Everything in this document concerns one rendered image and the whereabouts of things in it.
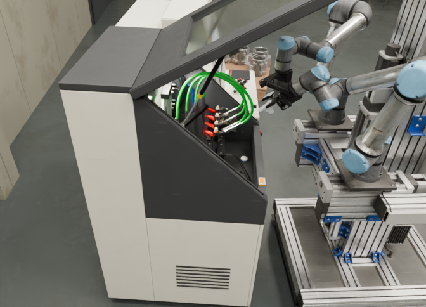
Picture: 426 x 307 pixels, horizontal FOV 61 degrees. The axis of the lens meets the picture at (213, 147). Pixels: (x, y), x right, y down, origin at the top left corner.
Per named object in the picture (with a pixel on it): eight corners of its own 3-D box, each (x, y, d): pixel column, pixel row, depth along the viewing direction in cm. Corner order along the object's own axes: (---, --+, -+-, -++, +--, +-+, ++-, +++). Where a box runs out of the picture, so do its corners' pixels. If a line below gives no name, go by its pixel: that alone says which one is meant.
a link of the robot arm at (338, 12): (319, 100, 206) (356, -1, 182) (298, 91, 215) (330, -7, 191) (329, 98, 214) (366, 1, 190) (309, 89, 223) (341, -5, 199)
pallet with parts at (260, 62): (269, 70, 520) (272, 44, 498) (269, 102, 444) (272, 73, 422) (176, 63, 532) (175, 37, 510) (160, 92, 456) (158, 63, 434)
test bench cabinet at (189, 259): (248, 313, 223) (264, 225, 177) (154, 307, 224) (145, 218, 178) (245, 226, 280) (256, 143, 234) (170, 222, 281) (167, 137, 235)
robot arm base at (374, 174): (373, 162, 180) (379, 146, 174) (387, 182, 168) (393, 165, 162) (343, 162, 179) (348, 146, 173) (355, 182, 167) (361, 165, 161)
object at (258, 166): (263, 219, 180) (267, 195, 171) (254, 218, 180) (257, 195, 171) (257, 146, 230) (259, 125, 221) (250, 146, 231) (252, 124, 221)
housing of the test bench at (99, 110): (154, 307, 224) (131, 86, 136) (109, 304, 225) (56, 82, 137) (181, 165, 338) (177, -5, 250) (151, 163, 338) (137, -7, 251)
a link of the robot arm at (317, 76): (327, 82, 150) (317, 64, 150) (305, 94, 158) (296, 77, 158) (333, 78, 156) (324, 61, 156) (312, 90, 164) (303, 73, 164)
